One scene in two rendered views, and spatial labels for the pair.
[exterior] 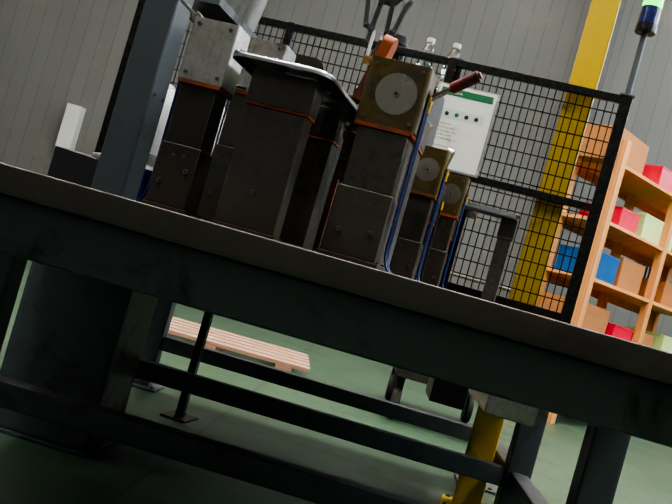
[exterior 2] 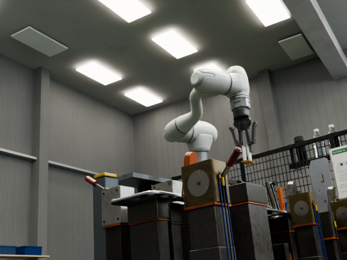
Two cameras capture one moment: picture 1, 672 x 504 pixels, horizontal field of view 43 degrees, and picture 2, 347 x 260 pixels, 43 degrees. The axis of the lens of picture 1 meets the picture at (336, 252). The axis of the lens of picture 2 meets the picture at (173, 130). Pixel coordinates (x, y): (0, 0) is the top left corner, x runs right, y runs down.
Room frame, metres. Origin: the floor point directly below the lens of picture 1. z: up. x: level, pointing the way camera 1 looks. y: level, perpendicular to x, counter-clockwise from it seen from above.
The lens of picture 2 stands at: (0.38, -0.49, 0.74)
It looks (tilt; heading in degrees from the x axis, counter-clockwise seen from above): 20 degrees up; 26
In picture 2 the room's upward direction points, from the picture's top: 5 degrees counter-clockwise
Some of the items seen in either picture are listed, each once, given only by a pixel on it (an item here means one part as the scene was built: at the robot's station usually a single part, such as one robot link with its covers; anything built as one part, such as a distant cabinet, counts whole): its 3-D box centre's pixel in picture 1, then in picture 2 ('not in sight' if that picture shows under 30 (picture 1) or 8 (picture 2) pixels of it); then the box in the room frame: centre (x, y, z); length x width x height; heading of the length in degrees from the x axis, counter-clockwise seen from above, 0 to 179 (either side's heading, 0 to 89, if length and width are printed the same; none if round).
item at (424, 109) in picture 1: (384, 169); (214, 230); (1.50, -0.04, 0.88); 0.14 x 0.09 x 0.36; 77
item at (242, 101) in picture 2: not in sight; (240, 104); (2.20, 0.05, 1.50); 0.09 x 0.09 x 0.06
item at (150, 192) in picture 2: (358, 145); (254, 212); (2.10, 0.02, 1.00); 1.38 x 0.22 x 0.02; 167
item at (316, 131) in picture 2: (424, 64); (318, 144); (3.22, -0.13, 1.53); 0.07 x 0.07 x 0.20
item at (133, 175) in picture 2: (220, 24); (152, 183); (1.97, 0.40, 1.16); 0.37 x 0.14 x 0.02; 167
